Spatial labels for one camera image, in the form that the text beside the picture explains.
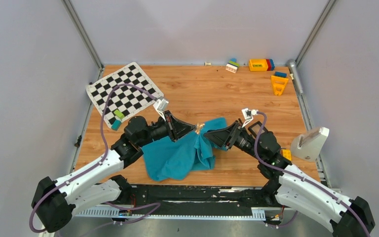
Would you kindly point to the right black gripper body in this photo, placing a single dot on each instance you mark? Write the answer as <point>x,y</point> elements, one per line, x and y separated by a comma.
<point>244,142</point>

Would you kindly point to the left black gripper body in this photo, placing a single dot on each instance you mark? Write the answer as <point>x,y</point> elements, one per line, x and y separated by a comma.
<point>157,131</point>

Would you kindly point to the orange brooch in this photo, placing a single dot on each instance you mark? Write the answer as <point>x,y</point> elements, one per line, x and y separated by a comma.
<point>199,127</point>

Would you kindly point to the teal t-shirt garment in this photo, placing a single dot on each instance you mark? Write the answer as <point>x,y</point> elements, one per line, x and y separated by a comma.
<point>165,159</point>

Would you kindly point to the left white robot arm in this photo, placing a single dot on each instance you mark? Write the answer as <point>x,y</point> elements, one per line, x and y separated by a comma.
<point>55,202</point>

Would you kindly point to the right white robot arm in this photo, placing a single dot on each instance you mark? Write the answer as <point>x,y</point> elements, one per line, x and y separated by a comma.
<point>289,186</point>

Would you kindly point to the teal block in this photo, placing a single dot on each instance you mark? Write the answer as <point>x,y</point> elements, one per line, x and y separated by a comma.
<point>115,125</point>

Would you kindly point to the lime green block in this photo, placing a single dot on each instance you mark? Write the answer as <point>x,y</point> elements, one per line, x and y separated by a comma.
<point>119,114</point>

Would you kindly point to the black white checkerboard mat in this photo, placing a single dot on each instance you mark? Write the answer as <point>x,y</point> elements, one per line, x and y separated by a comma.
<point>128,100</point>

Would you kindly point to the red blue toy car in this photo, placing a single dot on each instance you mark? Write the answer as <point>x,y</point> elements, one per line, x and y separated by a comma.
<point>286,154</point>

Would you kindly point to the white tilted device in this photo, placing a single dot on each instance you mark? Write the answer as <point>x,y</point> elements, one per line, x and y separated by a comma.
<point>307,146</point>

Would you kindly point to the yellow triangular toy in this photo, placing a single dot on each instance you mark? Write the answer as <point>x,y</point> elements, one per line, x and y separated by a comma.
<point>278,84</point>

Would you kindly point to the white green blue block stack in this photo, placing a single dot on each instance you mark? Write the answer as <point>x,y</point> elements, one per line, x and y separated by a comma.
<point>232,65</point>

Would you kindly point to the blue flat block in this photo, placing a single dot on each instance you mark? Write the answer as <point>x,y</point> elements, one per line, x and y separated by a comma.
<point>280,74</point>

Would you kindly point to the yellow toy box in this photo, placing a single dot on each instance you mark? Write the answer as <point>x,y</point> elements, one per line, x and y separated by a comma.
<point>258,65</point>

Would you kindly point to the red blue block pair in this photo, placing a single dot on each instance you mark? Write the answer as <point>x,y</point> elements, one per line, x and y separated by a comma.
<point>270,65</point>

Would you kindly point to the grey metal cylinder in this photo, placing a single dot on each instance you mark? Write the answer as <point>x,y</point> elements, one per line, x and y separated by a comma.
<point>291,64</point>

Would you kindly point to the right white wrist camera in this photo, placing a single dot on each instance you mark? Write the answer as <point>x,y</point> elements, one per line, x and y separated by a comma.
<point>248,115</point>

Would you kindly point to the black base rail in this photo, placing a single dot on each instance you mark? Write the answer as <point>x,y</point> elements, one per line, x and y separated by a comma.
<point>191,201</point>

